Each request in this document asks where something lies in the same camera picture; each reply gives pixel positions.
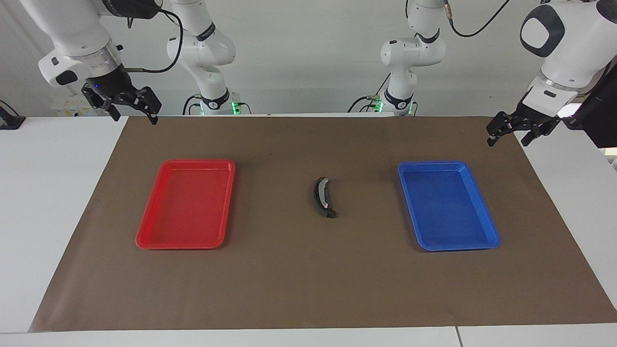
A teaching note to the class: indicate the white wall socket box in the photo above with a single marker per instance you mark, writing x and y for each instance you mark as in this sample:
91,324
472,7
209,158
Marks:
65,110

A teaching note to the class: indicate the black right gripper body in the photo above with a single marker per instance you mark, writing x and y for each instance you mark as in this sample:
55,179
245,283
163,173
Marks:
113,89

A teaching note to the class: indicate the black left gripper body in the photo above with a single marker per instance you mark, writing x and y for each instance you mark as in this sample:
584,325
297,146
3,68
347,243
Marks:
530,114

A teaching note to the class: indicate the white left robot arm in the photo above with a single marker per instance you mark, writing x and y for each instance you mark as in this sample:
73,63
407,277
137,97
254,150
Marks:
569,53

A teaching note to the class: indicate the red plastic tray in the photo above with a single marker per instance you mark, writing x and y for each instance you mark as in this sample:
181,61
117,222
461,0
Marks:
185,207

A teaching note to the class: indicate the long curved brake pad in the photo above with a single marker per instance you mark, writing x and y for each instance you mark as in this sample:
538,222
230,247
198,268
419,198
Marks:
319,197

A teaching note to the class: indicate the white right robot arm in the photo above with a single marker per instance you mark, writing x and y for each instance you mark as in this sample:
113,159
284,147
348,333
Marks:
77,33

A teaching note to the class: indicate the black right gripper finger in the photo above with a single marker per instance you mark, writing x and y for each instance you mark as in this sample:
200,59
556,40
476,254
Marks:
96,101
150,102

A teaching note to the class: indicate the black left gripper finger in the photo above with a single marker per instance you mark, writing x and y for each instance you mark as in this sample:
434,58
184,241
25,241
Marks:
501,125
543,128

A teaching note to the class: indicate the brown table mat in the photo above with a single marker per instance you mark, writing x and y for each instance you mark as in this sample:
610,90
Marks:
308,279

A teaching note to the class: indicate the blue plastic tray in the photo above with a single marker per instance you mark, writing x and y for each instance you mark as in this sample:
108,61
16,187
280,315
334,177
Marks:
448,207

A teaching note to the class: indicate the black clamp device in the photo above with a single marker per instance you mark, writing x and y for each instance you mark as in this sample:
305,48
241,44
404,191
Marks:
9,120

